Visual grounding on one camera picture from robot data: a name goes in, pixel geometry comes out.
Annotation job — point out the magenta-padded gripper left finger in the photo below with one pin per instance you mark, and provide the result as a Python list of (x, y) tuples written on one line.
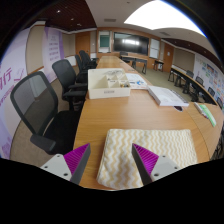
[(71, 163)]

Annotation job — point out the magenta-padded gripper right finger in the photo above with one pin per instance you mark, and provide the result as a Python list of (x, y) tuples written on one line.
[(150, 165)]

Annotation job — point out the yellow white zigzag towel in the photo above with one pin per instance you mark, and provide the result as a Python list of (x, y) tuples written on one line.
[(115, 160)]

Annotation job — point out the white flat closed carton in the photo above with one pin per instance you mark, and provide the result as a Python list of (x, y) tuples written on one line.
[(166, 96)]

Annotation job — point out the black mesh-back office chair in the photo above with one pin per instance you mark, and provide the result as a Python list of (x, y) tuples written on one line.
[(31, 100)]

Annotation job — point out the green white booklet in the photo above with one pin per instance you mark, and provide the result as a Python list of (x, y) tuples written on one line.
[(206, 114)]

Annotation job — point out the white compartment organizer box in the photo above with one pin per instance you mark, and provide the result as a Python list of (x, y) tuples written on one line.
[(106, 91)]

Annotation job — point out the white blue printed papers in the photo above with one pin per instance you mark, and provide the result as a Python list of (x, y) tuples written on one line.
[(137, 81)]

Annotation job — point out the black padded office chair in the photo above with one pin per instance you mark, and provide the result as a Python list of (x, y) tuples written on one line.
[(63, 73)]

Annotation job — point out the long dark-edged side table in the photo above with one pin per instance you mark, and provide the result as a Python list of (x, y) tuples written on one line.
[(186, 77)]

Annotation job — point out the row of black office chairs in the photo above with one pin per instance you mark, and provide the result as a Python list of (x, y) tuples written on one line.
[(85, 60), (200, 81)]

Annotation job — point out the small dark side table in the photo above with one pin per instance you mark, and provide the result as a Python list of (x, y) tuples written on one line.
[(159, 62)]

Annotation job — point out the black-legged desk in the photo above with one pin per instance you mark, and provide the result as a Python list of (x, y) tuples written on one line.
[(135, 59)]

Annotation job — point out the bright ceiling light panel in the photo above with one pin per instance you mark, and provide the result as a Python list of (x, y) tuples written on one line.
[(160, 16)]

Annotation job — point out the large purple white wall banner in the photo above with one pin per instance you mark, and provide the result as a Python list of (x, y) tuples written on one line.
[(11, 80)]

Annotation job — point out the colourful wall notice display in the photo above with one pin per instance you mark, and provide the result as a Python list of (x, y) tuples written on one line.
[(213, 75)]

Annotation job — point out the narrow purple lettered wall banner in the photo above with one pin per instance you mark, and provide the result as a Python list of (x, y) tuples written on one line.
[(53, 50)]

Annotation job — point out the white wall whiteboard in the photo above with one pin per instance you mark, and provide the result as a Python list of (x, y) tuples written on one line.
[(154, 48)]

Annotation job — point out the large black wall screen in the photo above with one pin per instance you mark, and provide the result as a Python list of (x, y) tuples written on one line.
[(131, 43)]

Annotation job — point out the green-tinted wall whiteboard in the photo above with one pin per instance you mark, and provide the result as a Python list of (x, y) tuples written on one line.
[(104, 41)]

